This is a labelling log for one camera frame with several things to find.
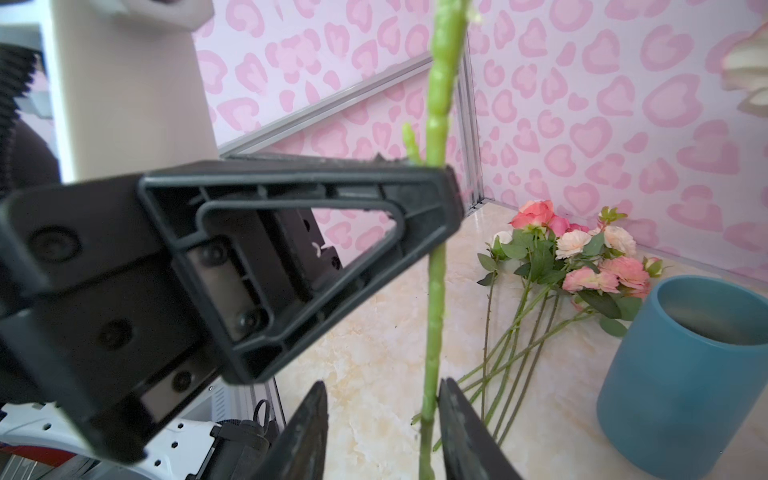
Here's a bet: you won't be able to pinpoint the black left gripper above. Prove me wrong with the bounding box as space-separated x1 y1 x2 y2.
1 174 222 462

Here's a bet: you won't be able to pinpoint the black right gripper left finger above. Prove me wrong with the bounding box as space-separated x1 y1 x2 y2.
251 381 329 480

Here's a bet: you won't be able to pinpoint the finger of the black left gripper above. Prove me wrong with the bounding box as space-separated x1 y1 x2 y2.
138 157 464 384

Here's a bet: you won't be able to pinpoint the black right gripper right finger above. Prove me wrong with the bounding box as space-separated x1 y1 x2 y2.
438 378 521 480

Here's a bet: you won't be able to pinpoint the pink cream spray roses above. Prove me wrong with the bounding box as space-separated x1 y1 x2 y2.
458 207 665 443

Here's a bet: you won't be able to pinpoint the small pink spray roses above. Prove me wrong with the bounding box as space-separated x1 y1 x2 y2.
402 0 471 479

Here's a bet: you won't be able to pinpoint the cream white rose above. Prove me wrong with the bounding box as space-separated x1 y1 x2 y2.
721 22 767 118

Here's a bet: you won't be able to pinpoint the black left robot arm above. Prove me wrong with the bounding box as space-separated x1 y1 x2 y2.
1 155 464 464

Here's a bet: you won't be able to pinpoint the teal ceramic vase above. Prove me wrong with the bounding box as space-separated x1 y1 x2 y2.
596 275 767 479

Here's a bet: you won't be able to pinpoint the magenta small rose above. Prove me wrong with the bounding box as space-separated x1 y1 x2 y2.
547 215 590 238

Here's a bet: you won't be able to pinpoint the left corner aluminium post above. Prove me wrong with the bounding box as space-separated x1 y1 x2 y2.
456 39 484 211

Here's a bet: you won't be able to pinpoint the diagonal aluminium frame bar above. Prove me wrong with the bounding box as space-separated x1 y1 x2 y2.
219 53 433 158

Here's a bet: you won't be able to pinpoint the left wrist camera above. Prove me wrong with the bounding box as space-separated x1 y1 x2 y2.
38 1 218 183

